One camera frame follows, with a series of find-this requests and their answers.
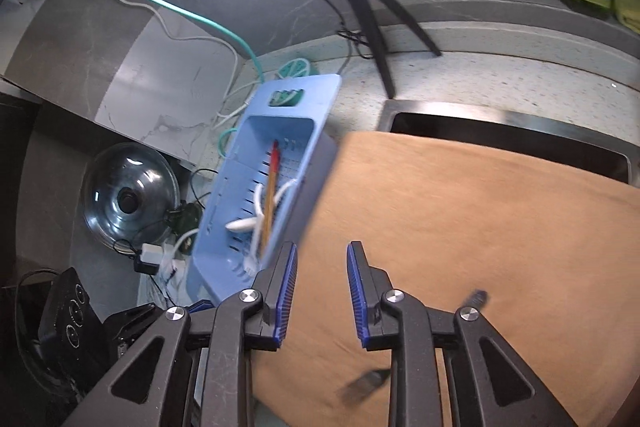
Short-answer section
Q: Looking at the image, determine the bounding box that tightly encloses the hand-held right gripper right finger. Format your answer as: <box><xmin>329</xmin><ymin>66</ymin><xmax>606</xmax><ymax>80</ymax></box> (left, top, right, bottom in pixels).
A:
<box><xmin>346</xmin><ymin>241</ymin><xmax>581</xmax><ymax>427</ymax></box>

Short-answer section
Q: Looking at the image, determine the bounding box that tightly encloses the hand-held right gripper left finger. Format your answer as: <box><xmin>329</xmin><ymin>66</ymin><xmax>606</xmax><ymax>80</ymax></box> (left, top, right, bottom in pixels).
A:
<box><xmin>60</xmin><ymin>241</ymin><xmax>299</xmax><ymax>427</ymax></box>

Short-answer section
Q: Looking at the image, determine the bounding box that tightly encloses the white plastic spork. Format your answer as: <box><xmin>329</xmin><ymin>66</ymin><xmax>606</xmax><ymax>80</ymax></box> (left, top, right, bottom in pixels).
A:
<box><xmin>242</xmin><ymin>182</ymin><xmax>268</xmax><ymax>279</ymax></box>

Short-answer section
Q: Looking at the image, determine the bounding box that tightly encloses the red-tipped wooden chopstick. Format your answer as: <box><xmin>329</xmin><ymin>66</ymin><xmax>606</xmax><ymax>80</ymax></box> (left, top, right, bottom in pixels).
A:
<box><xmin>260</xmin><ymin>142</ymin><xmax>277</xmax><ymax>244</ymax></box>
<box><xmin>265</xmin><ymin>139</ymin><xmax>282</xmax><ymax>242</ymax></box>

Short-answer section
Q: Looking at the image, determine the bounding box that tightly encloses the blue plastic slotted basket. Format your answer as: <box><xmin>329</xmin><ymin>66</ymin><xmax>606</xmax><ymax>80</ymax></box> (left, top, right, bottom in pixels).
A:
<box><xmin>186</xmin><ymin>74</ymin><xmax>343</xmax><ymax>305</ymax></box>

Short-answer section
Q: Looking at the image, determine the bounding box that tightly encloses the white power adapter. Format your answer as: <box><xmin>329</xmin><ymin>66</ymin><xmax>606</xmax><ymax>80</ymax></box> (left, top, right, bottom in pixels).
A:
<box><xmin>141</xmin><ymin>243</ymin><xmax>167</xmax><ymax>268</ymax></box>

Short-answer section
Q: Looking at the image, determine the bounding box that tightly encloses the small white plastic spoon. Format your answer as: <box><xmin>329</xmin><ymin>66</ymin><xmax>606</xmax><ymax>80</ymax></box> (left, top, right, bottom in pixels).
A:
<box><xmin>225</xmin><ymin>179</ymin><xmax>301</xmax><ymax>234</ymax></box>

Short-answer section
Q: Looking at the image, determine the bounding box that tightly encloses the dark green small device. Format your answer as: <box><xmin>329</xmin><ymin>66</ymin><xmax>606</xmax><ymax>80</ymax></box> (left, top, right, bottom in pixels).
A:
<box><xmin>170</xmin><ymin>202</ymin><xmax>202</xmax><ymax>234</ymax></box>

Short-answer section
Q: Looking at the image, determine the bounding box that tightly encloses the tan felt mat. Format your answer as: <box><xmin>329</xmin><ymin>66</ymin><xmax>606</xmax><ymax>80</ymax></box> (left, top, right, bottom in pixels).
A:
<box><xmin>252</xmin><ymin>131</ymin><xmax>640</xmax><ymax>427</ymax></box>

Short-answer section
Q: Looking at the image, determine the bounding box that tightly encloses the glass pot lid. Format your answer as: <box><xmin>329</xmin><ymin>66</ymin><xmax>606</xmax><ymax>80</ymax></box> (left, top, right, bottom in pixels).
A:
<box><xmin>82</xmin><ymin>142</ymin><xmax>182</xmax><ymax>253</ymax></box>

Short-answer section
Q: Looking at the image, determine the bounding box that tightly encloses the steel sink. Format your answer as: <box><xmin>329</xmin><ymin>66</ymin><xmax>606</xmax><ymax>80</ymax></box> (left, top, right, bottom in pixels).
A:
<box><xmin>376</xmin><ymin>99</ymin><xmax>636</xmax><ymax>185</ymax></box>

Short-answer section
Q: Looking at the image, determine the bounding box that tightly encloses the teal round object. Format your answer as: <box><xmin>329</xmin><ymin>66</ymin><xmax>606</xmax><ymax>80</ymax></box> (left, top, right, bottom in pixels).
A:
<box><xmin>270</xmin><ymin>58</ymin><xmax>315</xmax><ymax>108</ymax></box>

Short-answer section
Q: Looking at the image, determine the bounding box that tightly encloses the black tripod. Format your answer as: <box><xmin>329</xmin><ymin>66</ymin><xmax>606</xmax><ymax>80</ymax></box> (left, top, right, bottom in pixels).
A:
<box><xmin>290</xmin><ymin>0</ymin><xmax>443</xmax><ymax>100</ymax></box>

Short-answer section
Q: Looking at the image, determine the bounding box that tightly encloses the yellow sponge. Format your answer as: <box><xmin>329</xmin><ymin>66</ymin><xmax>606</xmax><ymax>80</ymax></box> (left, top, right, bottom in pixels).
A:
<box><xmin>612</xmin><ymin>0</ymin><xmax>640</xmax><ymax>34</ymax></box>

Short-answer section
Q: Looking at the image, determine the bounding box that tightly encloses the black braided cable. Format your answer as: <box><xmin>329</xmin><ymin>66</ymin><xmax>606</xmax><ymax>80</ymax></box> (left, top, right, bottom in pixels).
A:
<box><xmin>14</xmin><ymin>268</ymin><xmax>58</xmax><ymax>360</ymax></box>

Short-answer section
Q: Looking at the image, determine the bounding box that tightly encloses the thin black cable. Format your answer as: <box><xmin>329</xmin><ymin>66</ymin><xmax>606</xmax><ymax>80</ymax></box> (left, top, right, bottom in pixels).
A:
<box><xmin>337</xmin><ymin>24</ymin><xmax>373</xmax><ymax>58</ymax></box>

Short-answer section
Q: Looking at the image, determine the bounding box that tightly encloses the white cable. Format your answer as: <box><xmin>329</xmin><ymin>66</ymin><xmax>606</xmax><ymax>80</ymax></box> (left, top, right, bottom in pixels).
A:
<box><xmin>100</xmin><ymin>0</ymin><xmax>242</xmax><ymax>120</ymax></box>

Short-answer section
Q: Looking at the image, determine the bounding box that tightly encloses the teal cable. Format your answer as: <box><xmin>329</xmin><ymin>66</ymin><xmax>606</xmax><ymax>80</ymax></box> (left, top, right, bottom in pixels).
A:
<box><xmin>75</xmin><ymin>0</ymin><xmax>266</xmax><ymax>85</ymax></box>

